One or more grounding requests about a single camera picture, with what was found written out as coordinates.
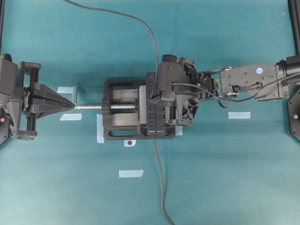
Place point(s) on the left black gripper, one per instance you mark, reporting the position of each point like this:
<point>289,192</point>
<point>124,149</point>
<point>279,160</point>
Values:
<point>26,84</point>

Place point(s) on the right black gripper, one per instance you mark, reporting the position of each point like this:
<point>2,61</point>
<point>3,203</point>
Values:
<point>200,87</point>

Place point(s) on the silver vise crank handle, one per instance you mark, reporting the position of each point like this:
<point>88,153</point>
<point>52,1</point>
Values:
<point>83,106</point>

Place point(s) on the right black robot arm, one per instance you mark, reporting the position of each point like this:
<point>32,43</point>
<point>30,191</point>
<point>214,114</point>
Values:
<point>261,82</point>

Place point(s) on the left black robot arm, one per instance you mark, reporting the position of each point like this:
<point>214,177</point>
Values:
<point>8,71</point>

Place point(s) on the black multiport USB hub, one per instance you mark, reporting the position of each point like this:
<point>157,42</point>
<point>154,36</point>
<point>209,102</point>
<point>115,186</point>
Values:
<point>154,113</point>

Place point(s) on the blue tape vise right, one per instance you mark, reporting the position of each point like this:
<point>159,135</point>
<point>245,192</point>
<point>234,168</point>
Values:
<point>179,130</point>

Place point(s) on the blue tape vise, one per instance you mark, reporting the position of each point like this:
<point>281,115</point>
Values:
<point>100,129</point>
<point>179,130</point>

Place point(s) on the blue tape left lower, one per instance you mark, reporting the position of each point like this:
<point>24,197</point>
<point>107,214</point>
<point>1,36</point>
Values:
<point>71,117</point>

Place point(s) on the black bench vise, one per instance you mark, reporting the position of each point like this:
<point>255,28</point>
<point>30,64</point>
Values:
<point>124,110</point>

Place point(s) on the small tape with black dot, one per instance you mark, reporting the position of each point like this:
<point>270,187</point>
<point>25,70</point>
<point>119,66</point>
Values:
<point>129,143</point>

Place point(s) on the blue tape vise left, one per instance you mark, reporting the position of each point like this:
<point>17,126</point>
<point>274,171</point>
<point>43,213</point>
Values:
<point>100,129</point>

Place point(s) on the blue tape right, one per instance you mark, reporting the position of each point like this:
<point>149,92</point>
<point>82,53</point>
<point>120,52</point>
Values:
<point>239,115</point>

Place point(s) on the blue tape bottom centre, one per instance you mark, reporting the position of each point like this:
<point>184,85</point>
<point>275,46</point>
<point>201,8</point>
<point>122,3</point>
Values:
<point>131,173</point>

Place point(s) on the blue tape under handle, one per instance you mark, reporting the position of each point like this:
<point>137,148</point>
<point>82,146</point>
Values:
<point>65,90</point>

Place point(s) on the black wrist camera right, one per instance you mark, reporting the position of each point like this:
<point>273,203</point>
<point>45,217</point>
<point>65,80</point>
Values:
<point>170,71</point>

